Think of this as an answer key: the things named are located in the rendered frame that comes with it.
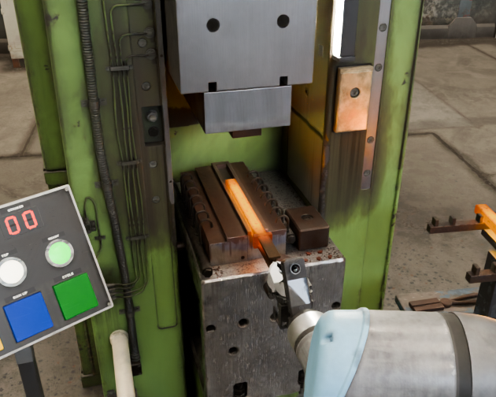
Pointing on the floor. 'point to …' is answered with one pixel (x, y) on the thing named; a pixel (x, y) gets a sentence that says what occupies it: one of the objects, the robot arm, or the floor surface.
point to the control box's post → (29, 372)
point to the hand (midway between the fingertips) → (276, 262)
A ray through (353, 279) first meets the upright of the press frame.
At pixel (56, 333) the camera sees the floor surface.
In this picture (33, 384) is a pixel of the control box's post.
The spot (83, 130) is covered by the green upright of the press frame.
